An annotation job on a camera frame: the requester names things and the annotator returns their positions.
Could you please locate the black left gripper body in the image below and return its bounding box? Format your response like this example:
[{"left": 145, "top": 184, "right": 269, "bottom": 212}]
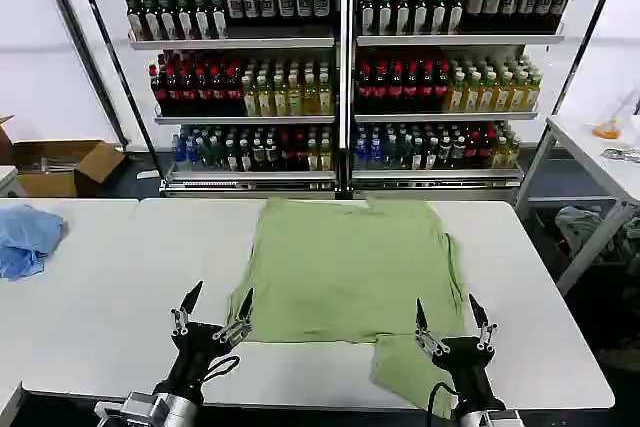
[{"left": 167, "top": 320, "right": 240, "bottom": 401}]

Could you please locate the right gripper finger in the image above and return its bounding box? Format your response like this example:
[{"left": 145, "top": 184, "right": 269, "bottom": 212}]
[
  {"left": 413, "top": 297, "right": 450, "bottom": 357},
  {"left": 468, "top": 292, "right": 499, "bottom": 352}
]

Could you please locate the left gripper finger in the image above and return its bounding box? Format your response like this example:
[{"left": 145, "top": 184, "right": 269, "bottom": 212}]
[
  {"left": 168, "top": 280, "right": 205, "bottom": 337},
  {"left": 211, "top": 287, "right": 255, "bottom": 347}
]

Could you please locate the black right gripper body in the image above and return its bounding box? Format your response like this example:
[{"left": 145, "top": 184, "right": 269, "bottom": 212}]
[{"left": 432, "top": 335, "right": 507, "bottom": 416}]

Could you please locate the green shirt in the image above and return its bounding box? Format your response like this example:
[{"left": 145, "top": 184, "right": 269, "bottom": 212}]
[{"left": 225, "top": 196, "right": 467, "bottom": 413}]

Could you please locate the pile of clothes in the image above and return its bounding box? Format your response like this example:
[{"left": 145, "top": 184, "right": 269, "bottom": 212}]
[{"left": 553, "top": 205, "right": 640, "bottom": 268}]

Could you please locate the blue crumpled cloth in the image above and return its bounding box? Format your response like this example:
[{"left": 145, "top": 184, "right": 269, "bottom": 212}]
[{"left": 0, "top": 204, "right": 67, "bottom": 282}]

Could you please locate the brown cardboard box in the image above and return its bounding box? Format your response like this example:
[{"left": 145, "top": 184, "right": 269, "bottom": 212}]
[{"left": 0, "top": 115, "right": 126, "bottom": 198}]

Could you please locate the white side table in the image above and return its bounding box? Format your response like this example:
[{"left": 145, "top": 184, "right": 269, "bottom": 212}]
[{"left": 513, "top": 114, "right": 640, "bottom": 298}]

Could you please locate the small metal tool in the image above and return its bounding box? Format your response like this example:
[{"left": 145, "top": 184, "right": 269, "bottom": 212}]
[{"left": 602, "top": 146, "right": 640, "bottom": 163}]

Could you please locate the orange object in clear bag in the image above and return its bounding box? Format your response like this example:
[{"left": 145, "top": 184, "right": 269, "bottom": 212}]
[{"left": 592, "top": 89, "right": 640, "bottom": 140}]

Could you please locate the shelf rack with bottles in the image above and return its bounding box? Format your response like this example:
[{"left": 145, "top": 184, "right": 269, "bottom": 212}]
[
  {"left": 99, "top": 0, "right": 349, "bottom": 199},
  {"left": 348, "top": 0, "right": 572, "bottom": 199}
]

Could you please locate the black metal pole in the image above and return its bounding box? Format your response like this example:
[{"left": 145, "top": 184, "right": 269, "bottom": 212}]
[
  {"left": 38, "top": 0, "right": 129, "bottom": 151},
  {"left": 548, "top": 0, "right": 629, "bottom": 116},
  {"left": 67, "top": 0, "right": 167, "bottom": 186}
]

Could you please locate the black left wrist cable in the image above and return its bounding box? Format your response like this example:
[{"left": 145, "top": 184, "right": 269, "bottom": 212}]
[{"left": 202, "top": 355, "right": 242, "bottom": 384}]

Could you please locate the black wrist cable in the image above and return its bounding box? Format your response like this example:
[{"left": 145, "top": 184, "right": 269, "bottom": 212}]
[
  {"left": 427, "top": 381, "right": 460, "bottom": 419},
  {"left": 202, "top": 355, "right": 242, "bottom": 384}
]

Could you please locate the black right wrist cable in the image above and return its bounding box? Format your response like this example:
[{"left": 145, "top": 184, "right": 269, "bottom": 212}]
[{"left": 427, "top": 381, "right": 460, "bottom": 419}]

